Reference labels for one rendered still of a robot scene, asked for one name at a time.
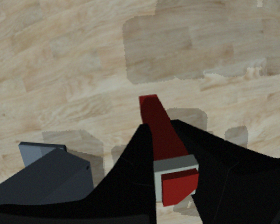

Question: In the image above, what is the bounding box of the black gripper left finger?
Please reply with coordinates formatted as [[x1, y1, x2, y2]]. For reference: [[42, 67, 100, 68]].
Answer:
[[0, 124, 157, 224]]

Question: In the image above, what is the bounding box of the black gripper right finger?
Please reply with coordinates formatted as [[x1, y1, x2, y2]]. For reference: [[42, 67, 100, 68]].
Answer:
[[169, 120, 280, 224]]

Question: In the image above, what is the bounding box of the dark grey sloped panel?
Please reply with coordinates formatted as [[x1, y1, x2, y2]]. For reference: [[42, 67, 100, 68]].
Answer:
[[0, 141, 95, 205]]

